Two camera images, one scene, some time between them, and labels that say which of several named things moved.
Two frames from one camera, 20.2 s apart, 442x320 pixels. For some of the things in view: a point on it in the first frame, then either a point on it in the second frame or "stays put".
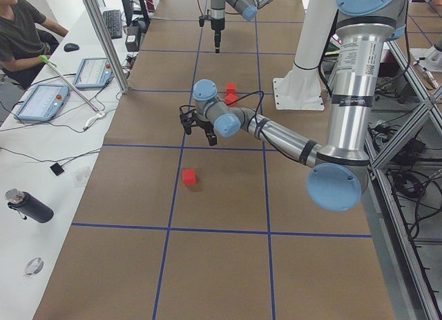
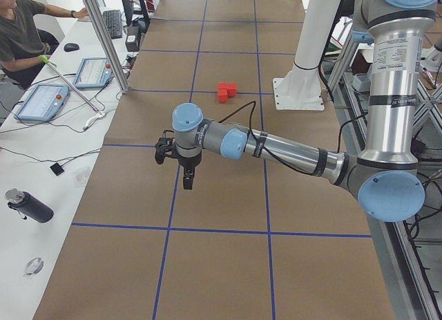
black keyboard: (113, 20) stays put
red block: (231, 88) stays put
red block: (230, 98) → (222, 88)
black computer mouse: (70, 47) stays put
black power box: (132, 39) stays put
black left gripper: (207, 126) → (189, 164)
